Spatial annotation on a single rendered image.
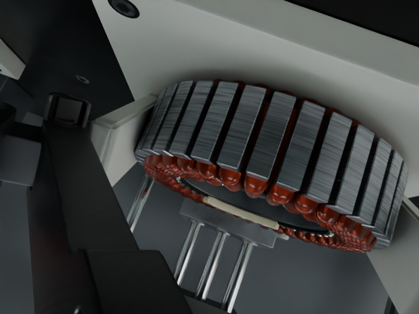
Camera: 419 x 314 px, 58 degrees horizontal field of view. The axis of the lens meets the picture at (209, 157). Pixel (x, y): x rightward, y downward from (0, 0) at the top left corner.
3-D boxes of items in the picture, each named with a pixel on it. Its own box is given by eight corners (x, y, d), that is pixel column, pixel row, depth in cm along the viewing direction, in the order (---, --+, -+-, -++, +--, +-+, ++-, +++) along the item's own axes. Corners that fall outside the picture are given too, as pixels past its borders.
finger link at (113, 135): (89, 212, 12) (68, 203, 12) (146, 154, 19) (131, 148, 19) (114, 127, 11) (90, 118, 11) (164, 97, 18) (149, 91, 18)
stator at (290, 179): (153, 27, 12) (105, 133, 11) (487, 154, 12) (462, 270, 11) (166, 128, 23) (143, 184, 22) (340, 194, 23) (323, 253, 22)
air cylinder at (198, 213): (204, 147, 29) (178, 214, 28) (295, 181, 29) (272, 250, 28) (202, 161, 34) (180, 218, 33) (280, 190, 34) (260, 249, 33)
